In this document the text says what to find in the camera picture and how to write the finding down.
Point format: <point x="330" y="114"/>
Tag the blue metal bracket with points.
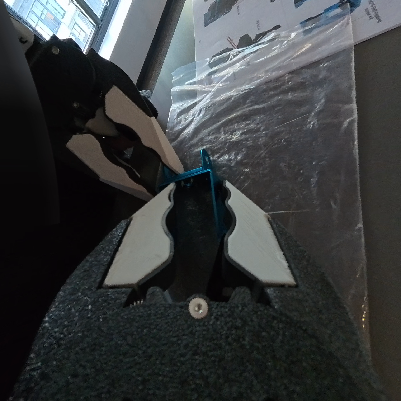
<point x="217" y="206"/>

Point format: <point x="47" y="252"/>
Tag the clear plastic bag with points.
<point x="282" y="156"/>

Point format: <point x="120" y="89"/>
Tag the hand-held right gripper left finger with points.
<point x="141" y="250"/>

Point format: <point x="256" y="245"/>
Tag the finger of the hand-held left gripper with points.
<point x="90" y="156"/>
<point x="131" y="109"/>

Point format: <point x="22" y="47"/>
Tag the white assembly instruction booklet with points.
<point x="385" y="18"/>

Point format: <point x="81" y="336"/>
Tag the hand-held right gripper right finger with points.
<point x="257" y="247"/>

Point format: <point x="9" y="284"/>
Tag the grey mesh office chair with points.
<point x="145" y="94"/>

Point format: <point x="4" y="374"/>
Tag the large window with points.
<point x="56" y="15"/>

